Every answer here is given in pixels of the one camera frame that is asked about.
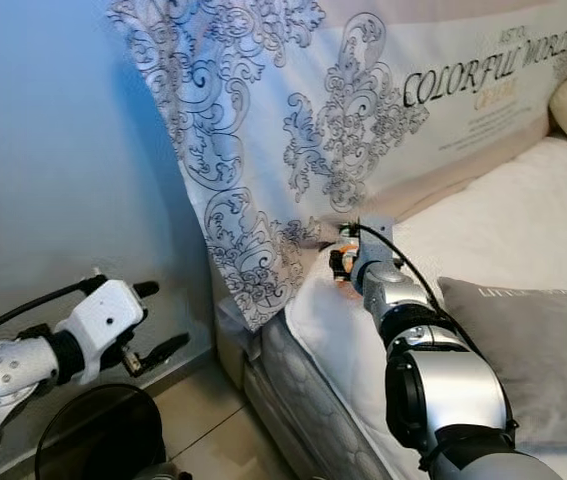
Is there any white floral print pillow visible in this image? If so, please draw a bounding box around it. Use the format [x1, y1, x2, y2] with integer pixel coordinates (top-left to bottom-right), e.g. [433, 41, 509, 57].
[106, 0, 567, 333]

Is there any robot black leg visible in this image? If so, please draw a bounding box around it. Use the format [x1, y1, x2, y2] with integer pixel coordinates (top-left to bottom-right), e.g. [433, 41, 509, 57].
[35, 385, 166, 480]

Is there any grey quilted mattress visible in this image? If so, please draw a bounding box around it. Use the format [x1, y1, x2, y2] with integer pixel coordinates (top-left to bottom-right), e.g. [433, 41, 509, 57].
[238, 310, 399, 480]

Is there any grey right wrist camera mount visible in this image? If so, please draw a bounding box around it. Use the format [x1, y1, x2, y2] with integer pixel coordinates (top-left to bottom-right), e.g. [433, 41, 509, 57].
[353, 215, 396, 293]

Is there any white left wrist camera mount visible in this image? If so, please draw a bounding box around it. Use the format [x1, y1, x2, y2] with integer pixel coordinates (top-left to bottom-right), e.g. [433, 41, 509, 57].
[68, 280, 146, 386]

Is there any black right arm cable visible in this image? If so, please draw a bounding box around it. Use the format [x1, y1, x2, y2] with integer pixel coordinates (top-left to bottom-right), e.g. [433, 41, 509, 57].
[356, 222, 519, 441]

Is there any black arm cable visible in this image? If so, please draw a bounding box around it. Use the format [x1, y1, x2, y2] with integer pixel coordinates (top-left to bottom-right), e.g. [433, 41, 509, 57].
[0, 277, 109, 348]
[356, 222, 519, 441]

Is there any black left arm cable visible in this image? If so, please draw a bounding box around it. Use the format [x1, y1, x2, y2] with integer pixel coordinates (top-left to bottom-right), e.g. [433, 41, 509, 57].
[0, 277, 109, 348]

